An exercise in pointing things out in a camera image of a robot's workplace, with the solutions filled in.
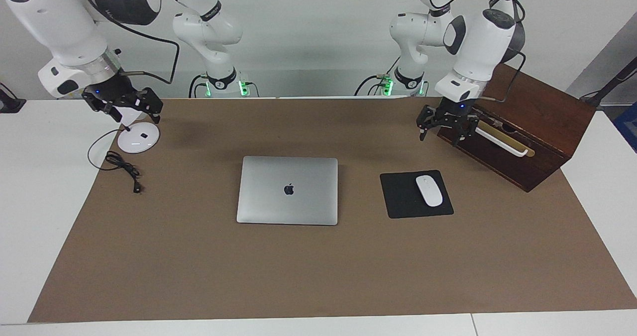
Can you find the white desk lamp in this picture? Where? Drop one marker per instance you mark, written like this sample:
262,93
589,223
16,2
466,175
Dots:
139,139

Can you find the black mouse pad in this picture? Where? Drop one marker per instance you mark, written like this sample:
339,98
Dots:
398,196

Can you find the white computer mouse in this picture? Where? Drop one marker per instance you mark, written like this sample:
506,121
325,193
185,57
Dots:
429,190

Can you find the black tripod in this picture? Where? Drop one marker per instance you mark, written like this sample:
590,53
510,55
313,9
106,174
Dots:
609,84

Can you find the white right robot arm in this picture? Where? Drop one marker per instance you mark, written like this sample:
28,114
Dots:
54,22

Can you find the brown table mat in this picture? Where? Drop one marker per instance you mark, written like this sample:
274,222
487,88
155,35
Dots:
318,271

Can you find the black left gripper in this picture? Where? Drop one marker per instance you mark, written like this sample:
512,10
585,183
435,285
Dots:
455,114

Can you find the silver laptop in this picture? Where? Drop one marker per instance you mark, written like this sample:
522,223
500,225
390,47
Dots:
298,206

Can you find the brown wooden box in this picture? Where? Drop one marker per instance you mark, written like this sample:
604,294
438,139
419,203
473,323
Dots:
537,107

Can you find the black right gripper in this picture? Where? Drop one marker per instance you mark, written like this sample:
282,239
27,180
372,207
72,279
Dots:
112,92

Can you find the blue bin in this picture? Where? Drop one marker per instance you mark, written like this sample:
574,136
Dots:
628,127

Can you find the black clamp stand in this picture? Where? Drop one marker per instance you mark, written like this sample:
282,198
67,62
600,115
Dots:
10,104

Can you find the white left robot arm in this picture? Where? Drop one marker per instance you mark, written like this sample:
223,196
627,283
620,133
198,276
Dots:
477,47

